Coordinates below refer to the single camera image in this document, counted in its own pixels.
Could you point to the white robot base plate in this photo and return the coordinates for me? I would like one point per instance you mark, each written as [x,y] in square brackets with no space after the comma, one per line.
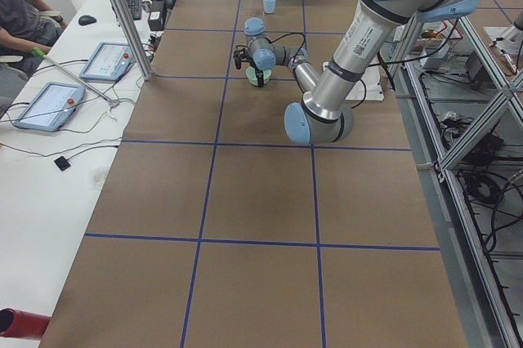
[369,87]

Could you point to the blue teach pendant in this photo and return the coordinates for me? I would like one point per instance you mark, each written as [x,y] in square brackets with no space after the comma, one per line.
[108,63]
[51,108]

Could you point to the black computer mouse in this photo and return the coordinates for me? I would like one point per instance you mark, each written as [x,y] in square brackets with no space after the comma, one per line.
[85,20]

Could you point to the black power adapter box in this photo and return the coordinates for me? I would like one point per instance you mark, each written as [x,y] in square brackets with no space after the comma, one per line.
[157,16]

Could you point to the metal rod green handle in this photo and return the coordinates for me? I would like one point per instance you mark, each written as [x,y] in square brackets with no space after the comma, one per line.
[37,52]

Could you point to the seated person grey shirt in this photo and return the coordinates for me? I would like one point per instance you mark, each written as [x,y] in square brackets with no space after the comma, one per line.
[23,29]

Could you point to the near blue teach pendant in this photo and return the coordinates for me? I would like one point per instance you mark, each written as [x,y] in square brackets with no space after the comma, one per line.
[51,108]

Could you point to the light blue plastic cup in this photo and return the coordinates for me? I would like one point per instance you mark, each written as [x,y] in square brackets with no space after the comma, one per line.
[269,6]

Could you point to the red cylinder object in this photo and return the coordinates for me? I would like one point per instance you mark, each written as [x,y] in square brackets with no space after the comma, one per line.
[22,324]

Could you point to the small black square pad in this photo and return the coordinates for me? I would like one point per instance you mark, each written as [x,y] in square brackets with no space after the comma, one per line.
[62,163]

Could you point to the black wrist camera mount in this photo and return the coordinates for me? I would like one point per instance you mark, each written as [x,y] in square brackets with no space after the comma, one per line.
[240,56]

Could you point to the aluminium side frame rail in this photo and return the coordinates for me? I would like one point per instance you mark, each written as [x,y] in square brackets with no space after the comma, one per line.
[466,105]

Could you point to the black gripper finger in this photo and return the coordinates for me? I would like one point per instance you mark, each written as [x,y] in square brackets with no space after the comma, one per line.
[260,77]

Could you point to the aluminium frame post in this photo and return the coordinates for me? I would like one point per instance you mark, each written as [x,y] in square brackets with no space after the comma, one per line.
[133,38]

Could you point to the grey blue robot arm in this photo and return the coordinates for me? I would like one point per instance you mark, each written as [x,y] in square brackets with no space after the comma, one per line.
[323,115]

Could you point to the far blue teach pendant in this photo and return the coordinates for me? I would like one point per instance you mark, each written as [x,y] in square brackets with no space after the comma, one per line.
[108,63]

